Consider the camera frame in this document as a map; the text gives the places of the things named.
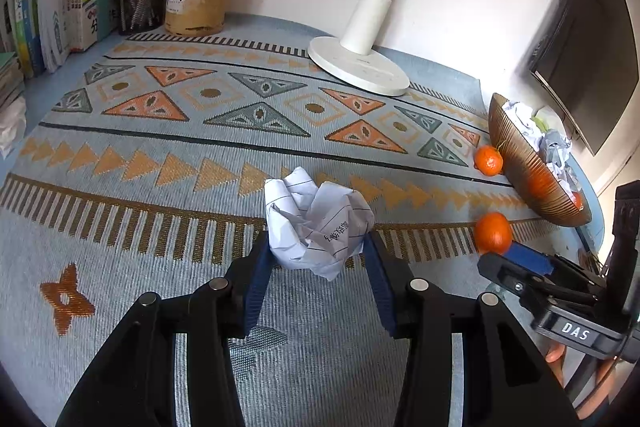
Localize white tissue scrap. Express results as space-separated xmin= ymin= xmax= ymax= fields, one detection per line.
xmin=0 ymin=96 xmax=26 ymax=159

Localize paper ball back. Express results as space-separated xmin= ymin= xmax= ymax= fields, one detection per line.
xmin=552 ymin=164 xmax=582 ymax=196

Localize orange mandarin front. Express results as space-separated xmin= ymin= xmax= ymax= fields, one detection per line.
xmin=474 ymin=212 xmax=513 ymax=255

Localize orange mandarin with stem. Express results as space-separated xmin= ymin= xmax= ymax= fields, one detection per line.
xmin=474 ymin=145 xmax=504 ymax=176

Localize black wall television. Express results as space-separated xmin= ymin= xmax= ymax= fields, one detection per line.
xmin=529 ymin=0 xmax=639 ymax=154

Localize green tissue box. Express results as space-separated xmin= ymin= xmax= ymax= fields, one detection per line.
xmin=532 ymin=106 xmax=556 ymax=133

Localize white desk lamp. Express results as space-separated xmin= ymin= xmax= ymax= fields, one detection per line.
xmin=307 ymin=0 xmax=409 ymax=96

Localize white paper ball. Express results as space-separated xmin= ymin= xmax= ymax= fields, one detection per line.
xmin=502 ymin=102 xmax=544 ymax=152

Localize patterned blue table mat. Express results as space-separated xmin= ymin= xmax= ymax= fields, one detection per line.
xmin=1 ymin=16 xmax=582 ymax=426

